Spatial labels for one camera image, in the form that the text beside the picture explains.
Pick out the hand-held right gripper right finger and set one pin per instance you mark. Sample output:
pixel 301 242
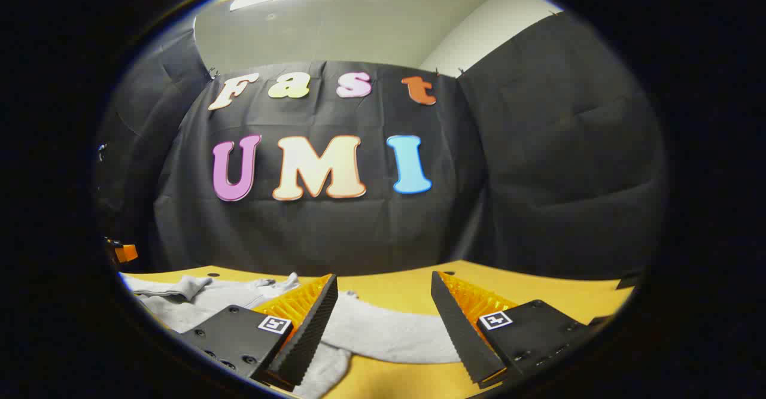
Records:
pixel 458 333

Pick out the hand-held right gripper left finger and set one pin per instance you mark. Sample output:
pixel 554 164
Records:
pixel 311 333

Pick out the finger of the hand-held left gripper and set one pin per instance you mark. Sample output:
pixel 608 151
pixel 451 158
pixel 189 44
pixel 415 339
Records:
pixel 127 253

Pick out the grey sweatshirt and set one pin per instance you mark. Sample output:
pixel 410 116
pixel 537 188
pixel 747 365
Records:
pixel 383 333

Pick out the black backdrop cloth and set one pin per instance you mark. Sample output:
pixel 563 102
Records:
pixel 359 231

